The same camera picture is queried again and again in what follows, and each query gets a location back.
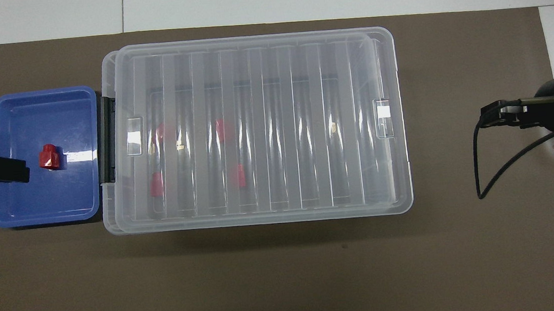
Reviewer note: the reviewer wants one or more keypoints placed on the blue plastic tray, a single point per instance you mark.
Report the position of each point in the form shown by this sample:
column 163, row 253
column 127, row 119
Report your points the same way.
column 60, row 194

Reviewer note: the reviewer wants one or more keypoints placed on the red block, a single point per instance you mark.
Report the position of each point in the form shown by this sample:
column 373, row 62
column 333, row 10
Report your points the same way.
column 221, row 129
column 239, row 175
column 49, row 156
column 160, row 133
column 156, row 183

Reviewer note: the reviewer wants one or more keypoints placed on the clear ribbed plastic lid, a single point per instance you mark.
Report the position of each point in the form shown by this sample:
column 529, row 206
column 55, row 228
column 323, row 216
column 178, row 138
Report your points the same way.
column 279, row 125

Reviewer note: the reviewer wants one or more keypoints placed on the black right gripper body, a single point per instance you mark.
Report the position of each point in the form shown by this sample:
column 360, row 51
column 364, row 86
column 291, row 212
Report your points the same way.
column 549, row 111

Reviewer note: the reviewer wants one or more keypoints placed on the brown table mat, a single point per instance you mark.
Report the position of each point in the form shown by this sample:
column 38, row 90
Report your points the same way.
column 267, row 276

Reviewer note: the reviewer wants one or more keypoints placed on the clear plastic storage box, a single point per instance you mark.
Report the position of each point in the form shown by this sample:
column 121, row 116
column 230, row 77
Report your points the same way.
column 109, row 210

